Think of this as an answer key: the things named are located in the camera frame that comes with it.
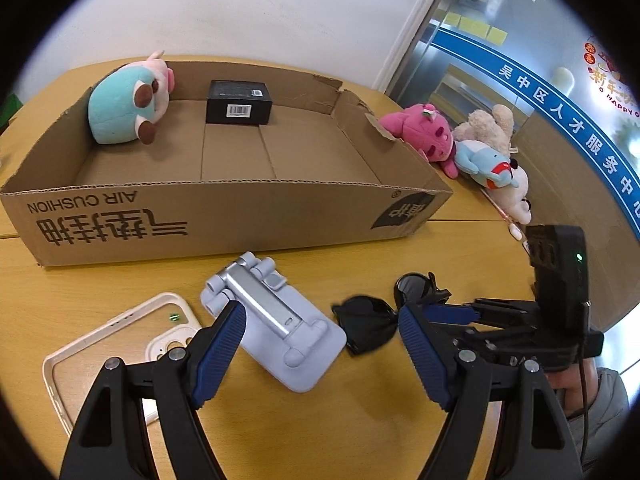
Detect black sunglasses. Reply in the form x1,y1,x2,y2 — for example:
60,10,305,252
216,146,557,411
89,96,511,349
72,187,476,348
331,272,451,356

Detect cream phone case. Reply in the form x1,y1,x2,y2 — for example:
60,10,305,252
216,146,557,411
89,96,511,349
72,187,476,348
42,292,202,434

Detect teal and pink plush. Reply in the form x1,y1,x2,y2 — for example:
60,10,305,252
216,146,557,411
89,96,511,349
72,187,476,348
88,50,176,145

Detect large cardboard box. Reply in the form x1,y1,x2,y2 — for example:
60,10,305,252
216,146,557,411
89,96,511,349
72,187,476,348
1,58,451,268

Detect light blue plush toy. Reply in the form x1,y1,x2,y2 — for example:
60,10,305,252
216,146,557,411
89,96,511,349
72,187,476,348
454,140,520,190

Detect beige plush dog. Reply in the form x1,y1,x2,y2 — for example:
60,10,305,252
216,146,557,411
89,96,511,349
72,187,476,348
454,104,533,226

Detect black UGREEN product box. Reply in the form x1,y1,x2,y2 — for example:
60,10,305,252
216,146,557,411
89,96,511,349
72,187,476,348
205,80,273,126

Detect light blue phone stand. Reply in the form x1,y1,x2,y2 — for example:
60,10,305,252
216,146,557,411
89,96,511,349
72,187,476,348
201,252,347,393

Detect black camera box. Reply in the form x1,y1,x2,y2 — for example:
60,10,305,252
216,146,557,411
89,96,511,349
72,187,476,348
525,224,589,348

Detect black cable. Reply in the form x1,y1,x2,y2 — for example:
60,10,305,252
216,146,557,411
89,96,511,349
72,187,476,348
564,303,594,466

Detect pink plush toy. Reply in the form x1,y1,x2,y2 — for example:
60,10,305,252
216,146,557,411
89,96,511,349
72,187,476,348
378,103,459,179

